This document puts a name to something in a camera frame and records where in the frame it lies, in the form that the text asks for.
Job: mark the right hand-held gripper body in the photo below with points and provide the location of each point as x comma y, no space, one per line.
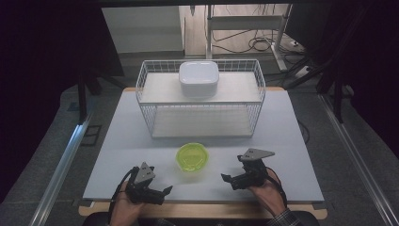
254,169

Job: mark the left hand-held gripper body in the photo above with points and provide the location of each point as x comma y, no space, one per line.
141,185

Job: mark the green translucent bowl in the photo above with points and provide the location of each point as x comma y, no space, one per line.
192,157

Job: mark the white square plastic container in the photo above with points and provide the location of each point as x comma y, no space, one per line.
199,77

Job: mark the person's left hand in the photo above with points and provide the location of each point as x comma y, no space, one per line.
125,210

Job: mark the person's right hand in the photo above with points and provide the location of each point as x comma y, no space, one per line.
269,197

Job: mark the black stand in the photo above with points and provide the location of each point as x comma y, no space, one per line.
338,100
82,100

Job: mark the white power strip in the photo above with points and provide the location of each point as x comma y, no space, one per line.
302,72

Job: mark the white cabinet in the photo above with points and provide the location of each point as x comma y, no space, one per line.
142,28

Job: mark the aluminium rail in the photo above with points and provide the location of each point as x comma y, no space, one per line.
62,171
357,157

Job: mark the white metal desk frame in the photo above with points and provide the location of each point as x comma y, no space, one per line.
244,22

